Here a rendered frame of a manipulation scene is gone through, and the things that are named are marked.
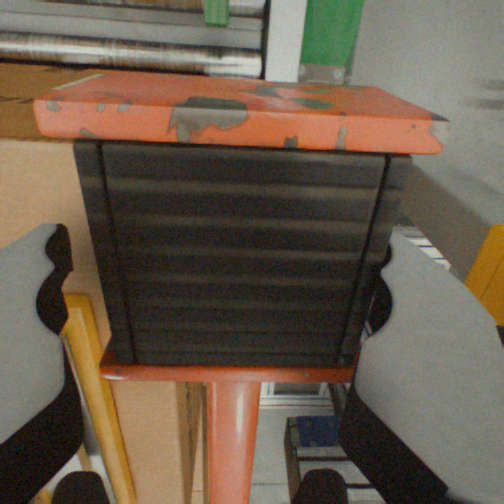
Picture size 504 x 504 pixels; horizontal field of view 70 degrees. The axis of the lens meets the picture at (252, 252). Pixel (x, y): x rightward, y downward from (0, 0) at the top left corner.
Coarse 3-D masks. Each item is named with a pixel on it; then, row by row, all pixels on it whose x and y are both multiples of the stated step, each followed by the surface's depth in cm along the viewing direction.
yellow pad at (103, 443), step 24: (72, 312) 27; (72, 336) 29; (96, 336) 30; (72, 360) 29; (96, 360) 31; (96, 384) 32; (96, 408) 33; (96, 432) 35; (120, 432) 38; (96, 456) 37; (120, 456) 39; (120, 480) 40
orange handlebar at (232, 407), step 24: (216, 384) 14; (240, 384) 14; (216, 408) 15; (240, 408) 14; (216, 432) 15; (240, 432) 15; (216, 456) 16; (240, 456) 16; (216, 480) 18; (240, 480) 18
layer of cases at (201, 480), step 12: (204, 396) 111; (204, 408) 114; (204, 420) 117; (204, 432) 120; (204, 444) 123; (204, 456) 126; (204, 468) 130; (204, 480) 133; (192, 492) 127; (204, 492) 137
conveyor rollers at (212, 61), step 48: (48, 0) 52; (96, 0) 52; (144, 0) 52; (192, 0) 52; (240, 0) 52; (0, 48) 54; (48, 48) 54; (96, 48) 55; (144, 48) 55; (192, 48) 56; (240, 48) 57
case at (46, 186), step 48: (0, 96) 33; (0, 144) 23; (48, 144) 23; (0, 192) 24; (48, 192) 24; (0, 240) 26; (96, 288) 29; (144, 384) 35; (192, 384) 53; (144, 432) 39; (192, 432) 56; (144, 480) 44; (192, 480) 60
